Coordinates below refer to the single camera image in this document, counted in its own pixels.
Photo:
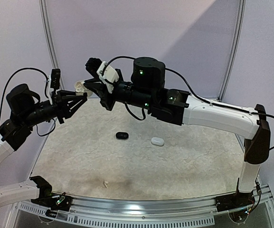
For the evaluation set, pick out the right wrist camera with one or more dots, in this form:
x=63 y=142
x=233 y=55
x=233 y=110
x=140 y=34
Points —
x=105 y=73

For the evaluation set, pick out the black oval charging case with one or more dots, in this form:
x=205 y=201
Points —
x=122 y=135

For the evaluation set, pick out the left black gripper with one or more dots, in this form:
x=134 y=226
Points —
x=61 y=106

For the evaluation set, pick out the left aluminium frame post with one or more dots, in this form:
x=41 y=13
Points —
x=48 y=33

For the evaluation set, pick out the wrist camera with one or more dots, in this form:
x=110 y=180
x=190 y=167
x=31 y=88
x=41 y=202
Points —
x=52 y=83
x=105 y=73

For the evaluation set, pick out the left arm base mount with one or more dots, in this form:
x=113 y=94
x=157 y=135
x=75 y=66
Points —
x=54 y=201

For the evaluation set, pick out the white oval charging case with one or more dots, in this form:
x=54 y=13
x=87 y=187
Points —
x=157 y=141

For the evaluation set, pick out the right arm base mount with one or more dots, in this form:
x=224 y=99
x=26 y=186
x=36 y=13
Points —
x=235 y=200

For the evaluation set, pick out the right aluminium frame post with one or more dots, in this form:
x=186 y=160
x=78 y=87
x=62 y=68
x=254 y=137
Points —
x=234 y=47

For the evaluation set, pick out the aluminium front rail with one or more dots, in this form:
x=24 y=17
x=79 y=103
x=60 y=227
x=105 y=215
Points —
x=88 y=212

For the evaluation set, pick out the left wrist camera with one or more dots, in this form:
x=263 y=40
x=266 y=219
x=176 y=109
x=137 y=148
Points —
x=52 y=83

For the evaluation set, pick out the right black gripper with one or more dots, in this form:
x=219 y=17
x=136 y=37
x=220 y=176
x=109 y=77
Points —
x=108 y=95

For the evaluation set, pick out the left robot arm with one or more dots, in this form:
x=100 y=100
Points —
x=27 y=111

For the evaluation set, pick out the aluminium frame post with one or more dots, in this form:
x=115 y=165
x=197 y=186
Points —
x=48 y=33
x=234 y=47

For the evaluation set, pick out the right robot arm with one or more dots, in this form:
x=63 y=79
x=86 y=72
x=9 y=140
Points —
x=146 y=90

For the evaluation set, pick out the white case with black window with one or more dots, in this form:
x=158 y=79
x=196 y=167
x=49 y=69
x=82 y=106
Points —
x=80 y=89

